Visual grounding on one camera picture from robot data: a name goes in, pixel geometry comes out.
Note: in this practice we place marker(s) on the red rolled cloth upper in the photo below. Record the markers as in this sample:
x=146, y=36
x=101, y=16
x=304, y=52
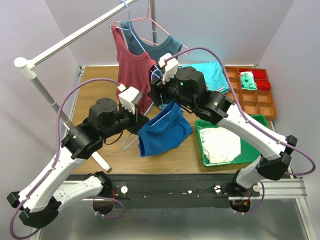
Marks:
x=259, y=74

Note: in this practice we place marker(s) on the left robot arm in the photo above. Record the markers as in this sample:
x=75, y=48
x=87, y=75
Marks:
x=40, y=202

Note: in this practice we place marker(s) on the red rolled cloth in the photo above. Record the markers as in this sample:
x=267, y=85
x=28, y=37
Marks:
x=259, y=74
x=263, y=85

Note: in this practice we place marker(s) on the mint patterned rolled cloth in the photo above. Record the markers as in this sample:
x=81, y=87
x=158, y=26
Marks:
x=247, y=81

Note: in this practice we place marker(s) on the blue hanger under maroon top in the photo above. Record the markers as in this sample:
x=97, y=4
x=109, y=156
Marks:
x=135, y=44

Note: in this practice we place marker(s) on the turquoise folded shorts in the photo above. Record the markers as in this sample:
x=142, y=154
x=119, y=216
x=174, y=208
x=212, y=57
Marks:
x=213, y=75

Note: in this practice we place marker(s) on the orange compartment organizer box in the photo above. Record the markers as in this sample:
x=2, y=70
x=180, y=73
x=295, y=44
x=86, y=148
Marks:
x=252, y=102

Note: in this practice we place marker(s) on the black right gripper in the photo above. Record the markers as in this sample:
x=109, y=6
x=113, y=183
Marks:
x=155, y=88

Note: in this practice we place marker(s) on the light blue wire hanger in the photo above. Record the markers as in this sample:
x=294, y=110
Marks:
x=155, y=73

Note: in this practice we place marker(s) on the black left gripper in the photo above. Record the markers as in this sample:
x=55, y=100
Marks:
x=140, y=121

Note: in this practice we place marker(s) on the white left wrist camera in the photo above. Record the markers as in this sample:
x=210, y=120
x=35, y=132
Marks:
x=129, y=97

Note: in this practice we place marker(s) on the white cloth in tray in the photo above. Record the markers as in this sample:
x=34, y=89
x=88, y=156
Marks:
x=220, y=146

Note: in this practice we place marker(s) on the red rolled cloth lower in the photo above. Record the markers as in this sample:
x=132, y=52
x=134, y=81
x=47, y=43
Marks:
x=263, y=85

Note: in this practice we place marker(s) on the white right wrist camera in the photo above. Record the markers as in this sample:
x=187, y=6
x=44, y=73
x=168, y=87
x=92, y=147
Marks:
x=170, y=67

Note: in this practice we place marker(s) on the teal tank top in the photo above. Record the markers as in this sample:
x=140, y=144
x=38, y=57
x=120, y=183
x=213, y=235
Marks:
x=170, y=45

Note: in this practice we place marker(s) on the white clothes rack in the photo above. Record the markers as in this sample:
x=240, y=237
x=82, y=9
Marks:
x=27, y=66

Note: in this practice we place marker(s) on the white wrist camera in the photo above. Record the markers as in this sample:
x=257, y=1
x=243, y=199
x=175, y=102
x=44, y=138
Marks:
x=129, y=97
x=170, y=67

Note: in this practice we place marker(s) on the green plastic tray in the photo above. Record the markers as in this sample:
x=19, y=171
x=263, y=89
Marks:
x=248, y=153

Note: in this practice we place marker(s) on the pink wire hanger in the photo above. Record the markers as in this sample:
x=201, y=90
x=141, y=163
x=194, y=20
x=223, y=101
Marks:
x=150, y=16

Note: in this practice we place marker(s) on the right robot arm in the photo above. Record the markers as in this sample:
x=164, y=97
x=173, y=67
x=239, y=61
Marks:
x=275, y=150

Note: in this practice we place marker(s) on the royal blue tank top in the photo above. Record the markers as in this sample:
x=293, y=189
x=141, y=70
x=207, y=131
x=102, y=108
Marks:
x=166, y=134

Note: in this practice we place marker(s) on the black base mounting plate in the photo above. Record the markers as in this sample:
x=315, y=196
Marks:
x=167, y=191

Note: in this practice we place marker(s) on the maroon tank top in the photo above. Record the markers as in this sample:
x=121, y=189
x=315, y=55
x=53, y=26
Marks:
x=134, y=70

